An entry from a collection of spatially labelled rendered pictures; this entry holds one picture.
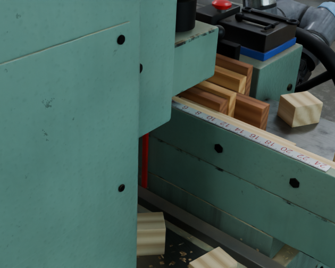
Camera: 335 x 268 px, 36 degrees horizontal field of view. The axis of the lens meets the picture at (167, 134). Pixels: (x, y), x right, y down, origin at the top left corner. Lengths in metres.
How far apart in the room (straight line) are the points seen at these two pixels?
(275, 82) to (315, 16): 0.49
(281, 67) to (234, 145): 0.25
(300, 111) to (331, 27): 0.57
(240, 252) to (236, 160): 0.11
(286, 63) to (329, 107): 2.04
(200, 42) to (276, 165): 0.18
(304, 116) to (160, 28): 0.30
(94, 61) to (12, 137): 0.09
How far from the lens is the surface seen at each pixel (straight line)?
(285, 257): 0.68
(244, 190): 0.63
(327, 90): 3.06
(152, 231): 0.63
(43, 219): 0.44
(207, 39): 0.67
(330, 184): 0.56
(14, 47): 0.36
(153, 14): 0.51
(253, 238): 0.66
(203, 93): 0.69
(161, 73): 0.55
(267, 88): 0.80
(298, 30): 0.96
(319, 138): 0.73
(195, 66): 0.66
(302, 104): 0.74
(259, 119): 0.68
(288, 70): 0.85
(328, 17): 1.29
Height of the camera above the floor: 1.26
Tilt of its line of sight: 31 degrees down
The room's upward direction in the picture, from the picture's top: 3 degrees clockwise
